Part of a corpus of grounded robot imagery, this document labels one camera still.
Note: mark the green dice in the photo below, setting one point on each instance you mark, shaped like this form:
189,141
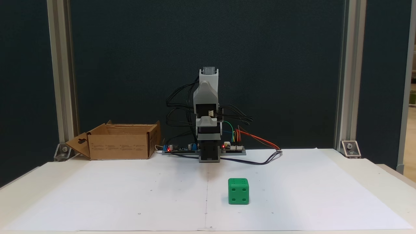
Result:
239,194

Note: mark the pale grey panel frame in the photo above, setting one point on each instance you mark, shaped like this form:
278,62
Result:
407,97

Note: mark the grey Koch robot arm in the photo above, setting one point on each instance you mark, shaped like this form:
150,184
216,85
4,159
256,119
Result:
208,78

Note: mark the small circuit board white connectors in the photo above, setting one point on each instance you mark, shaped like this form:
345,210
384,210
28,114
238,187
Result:
234,148

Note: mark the blue circuit board red LED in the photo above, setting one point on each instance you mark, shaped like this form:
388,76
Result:
182,148

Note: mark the open brown cardboard box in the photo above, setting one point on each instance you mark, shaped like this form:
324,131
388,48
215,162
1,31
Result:
120,149

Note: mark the aluminium frame post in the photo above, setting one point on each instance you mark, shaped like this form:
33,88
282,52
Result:
63,81
351,81

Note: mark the aluminium corner bracket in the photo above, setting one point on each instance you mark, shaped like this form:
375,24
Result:
63,152
351,149

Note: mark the grey ridged fixed gripper finger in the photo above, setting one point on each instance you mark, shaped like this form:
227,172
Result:
206,121

